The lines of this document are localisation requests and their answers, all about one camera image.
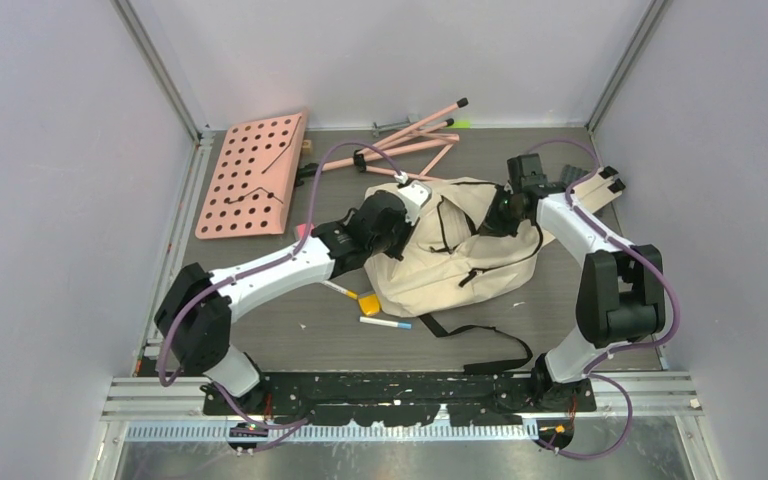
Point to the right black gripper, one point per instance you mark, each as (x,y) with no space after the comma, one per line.
(493,224)

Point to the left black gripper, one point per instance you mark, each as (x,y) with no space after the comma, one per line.
(406,231)

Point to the beige canvas backpack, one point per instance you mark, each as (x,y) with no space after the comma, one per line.
(447,263)

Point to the white marker yellow cap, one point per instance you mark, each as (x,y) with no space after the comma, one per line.
(339,289)

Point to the yellow pencil sharpener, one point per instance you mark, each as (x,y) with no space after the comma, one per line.
(369,304)

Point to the white marker blue cap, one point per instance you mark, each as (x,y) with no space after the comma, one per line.
(385,323)

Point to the pink eraser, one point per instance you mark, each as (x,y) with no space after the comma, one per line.
(301,230)

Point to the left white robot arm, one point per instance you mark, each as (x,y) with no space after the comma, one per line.
(196,315)

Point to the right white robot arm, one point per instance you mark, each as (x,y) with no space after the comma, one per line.
(621,296)

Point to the grey lego baseplate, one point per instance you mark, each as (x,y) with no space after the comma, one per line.
(571,174)

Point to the pink folding stand tripod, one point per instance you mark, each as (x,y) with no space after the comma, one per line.
(407,138)

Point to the grey metal bolt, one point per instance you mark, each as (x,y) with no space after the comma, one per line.
(378,129)

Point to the pink perforated music stand desk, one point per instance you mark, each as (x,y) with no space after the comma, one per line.
(252,184)

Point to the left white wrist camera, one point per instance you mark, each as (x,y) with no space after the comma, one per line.
(414,195)

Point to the green block at wall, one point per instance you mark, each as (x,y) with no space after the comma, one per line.
(461,124)

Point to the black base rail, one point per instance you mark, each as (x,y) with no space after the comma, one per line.
(401,398)

